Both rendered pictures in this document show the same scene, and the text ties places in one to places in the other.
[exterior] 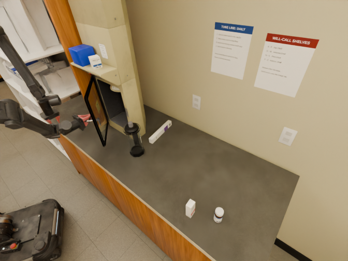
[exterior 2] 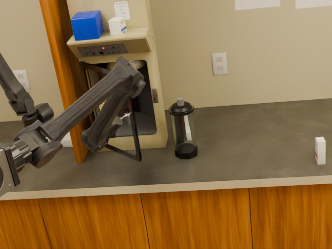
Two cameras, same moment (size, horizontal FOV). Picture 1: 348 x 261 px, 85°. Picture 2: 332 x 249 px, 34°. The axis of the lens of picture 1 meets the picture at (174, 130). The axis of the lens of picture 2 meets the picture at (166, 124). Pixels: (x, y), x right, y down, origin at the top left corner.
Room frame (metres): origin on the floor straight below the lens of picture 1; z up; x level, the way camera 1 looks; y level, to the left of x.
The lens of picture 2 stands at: (-0.78, 1.44, 2.14)
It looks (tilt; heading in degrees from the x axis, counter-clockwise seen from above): 27 degrees down; 328
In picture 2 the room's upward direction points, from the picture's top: 8 degrees counter-clockwise
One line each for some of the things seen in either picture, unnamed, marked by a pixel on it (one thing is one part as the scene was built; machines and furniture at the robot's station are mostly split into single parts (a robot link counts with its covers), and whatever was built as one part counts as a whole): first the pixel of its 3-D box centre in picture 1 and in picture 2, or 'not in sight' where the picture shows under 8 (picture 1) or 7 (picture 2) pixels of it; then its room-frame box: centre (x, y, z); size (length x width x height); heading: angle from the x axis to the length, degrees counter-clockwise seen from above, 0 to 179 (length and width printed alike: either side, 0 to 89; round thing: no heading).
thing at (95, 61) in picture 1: (95, 61); (117, 26); (1.08, 0.42, 1.54); 0.05 x 0.05 x 0.06; 34
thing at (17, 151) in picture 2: not in sight; (12, 157); (0.55, 1.11, 1.45); 0.09 x 0.08 x 0.12; 18
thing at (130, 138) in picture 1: (134, 140); (184, 130); (0.94, 0.27, 1.06); 0.11 x 0.11 x 0.21
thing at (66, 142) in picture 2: not in sight; (62, 137); (1.49, 0.60, 0.96); 0.16 x 0.12 x 0.04; 38
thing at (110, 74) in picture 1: (95, 73); (109, 46); (1.11, 0.46, 1.46); 0.32 x 0.11 x 0.10; 49
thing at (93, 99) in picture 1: (98, 112); (110, 111); (1.10, 0.52, 1.19); 0.30 x 0.01 x 0.40; 8
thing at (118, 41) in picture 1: (123, 82); (122, 61); (1.25, 0.34, 1.33); 0.32 x 0.25 x 0.77; 49
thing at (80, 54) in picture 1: (83, 55); (87, 25); (1.16, 0.51, 1.56); 0.10 x 0.10 x 0.09; 49
